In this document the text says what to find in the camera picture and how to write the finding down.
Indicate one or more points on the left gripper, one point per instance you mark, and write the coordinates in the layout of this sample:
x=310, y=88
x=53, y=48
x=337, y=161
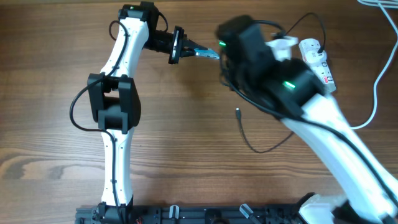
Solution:
x=176, y=50

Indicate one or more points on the turquoise screen smartphone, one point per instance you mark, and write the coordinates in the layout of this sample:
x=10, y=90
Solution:
x=207, y=53

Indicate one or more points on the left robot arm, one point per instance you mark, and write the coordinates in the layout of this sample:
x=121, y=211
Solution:
x=115, y=103

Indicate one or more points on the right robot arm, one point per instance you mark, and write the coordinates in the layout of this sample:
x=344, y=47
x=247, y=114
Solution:
x=265, y=74

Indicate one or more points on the white USB charger plug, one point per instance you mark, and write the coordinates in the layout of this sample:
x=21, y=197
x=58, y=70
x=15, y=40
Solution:
x=314, y=58

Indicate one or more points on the white power strip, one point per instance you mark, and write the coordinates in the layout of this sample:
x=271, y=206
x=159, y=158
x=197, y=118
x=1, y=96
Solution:
x=322, y=71

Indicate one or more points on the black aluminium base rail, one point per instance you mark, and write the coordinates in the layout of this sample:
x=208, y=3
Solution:
x=275, y=213

